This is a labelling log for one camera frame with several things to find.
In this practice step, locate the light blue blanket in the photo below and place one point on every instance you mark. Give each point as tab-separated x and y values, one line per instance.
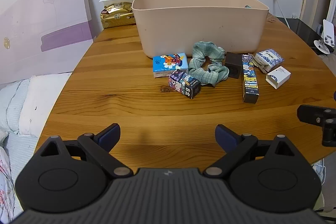
13	106

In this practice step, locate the blue cartoon tissue pack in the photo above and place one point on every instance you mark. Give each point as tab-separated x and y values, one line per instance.
169	64

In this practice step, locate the white phone stand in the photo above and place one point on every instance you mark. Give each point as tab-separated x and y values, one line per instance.
328	35

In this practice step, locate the black side table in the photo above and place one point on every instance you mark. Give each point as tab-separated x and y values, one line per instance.
302	29

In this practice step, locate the small white box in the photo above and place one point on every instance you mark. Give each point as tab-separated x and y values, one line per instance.
278	77

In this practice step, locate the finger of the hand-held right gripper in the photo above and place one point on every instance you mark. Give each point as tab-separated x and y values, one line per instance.
312	113

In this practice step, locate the tall cartoon print box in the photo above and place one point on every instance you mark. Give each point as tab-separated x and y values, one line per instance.
250	79

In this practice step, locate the small purple cartoon box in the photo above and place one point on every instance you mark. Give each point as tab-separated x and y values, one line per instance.
183	83

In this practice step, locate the white pillow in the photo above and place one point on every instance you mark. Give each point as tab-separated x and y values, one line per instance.
42	103

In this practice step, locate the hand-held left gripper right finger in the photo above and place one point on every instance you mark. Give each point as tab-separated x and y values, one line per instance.
225	136

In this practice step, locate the beige plastic storage bin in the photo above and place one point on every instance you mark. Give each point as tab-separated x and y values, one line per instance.
199	27

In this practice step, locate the floral quilt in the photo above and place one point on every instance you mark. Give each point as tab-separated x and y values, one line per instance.
4	182

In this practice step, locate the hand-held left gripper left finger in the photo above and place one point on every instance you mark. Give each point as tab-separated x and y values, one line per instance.
110	134

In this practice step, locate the blue white patterned box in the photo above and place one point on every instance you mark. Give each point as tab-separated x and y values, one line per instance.
270	58

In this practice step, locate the gold tissue pack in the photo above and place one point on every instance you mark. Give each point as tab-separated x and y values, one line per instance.
118	15

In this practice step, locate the dark brown box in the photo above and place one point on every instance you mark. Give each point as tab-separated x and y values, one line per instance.
233	65

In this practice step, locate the green checked scrunchie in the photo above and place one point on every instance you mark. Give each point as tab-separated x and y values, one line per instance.
202	56

